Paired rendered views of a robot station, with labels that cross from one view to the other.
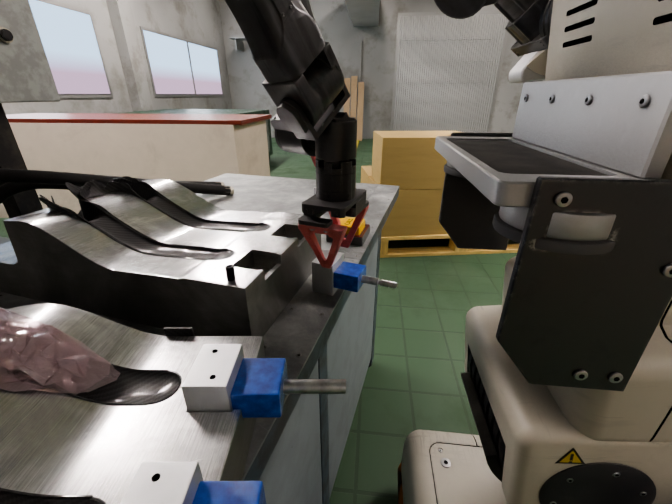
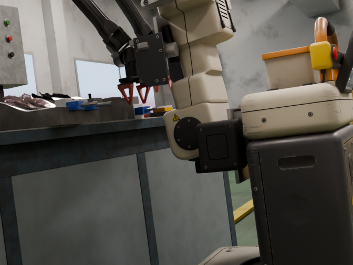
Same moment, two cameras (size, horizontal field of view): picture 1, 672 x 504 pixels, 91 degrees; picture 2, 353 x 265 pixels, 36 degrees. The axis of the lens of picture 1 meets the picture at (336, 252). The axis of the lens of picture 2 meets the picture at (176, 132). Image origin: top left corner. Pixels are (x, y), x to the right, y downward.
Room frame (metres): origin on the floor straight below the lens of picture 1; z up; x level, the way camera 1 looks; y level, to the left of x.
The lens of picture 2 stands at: (-1.41, -0.70, 0.74)
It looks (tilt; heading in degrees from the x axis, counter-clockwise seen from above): 0 degrees down; 17
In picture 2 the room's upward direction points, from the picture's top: 7 degrees counter-clockwise
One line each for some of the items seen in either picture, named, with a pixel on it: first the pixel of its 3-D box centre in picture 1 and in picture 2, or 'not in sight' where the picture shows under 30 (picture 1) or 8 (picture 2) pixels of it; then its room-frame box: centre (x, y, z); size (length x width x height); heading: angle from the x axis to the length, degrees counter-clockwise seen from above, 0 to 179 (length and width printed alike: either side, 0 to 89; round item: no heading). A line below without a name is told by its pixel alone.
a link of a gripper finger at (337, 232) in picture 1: (329, 235); (131, 91); (0.45, 0.01, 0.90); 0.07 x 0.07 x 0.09; 68
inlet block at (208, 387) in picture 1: (272, 386); (93, 105); (0.21, 0.06, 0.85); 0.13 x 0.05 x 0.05; 90
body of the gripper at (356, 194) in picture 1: (335, 183); (133, 72); (0.47, 0.00, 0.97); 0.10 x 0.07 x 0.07; 158
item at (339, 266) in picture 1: (356, 277); (144, 110); (0.46, -0.03, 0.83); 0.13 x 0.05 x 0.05; 68
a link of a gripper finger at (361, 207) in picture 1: (341, 223); (140, 91); (0.50, -0.01, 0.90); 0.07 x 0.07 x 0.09; 68
